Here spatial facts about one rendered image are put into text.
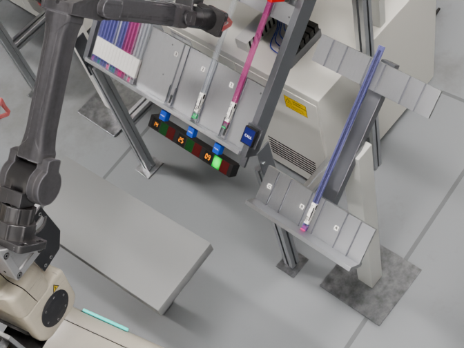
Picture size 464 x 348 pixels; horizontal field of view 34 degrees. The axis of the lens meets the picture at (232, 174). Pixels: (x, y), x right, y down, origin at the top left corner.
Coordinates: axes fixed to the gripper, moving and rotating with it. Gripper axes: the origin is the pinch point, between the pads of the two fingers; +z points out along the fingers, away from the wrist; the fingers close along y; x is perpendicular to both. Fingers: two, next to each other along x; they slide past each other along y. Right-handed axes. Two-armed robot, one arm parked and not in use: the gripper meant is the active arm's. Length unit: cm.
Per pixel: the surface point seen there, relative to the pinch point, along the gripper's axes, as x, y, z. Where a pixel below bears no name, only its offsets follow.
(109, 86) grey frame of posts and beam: 42, 50, 18
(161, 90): 27.5, 15.4, 1.4
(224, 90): 17.7, -6.2, 1.2
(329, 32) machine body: -3.8, -6.8, 45.5
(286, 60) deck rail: 2.3, -21.1, 2.1
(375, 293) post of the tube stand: 71, -53, 61
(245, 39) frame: 7.4, 11.9, 29.3
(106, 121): 71, 83, 59
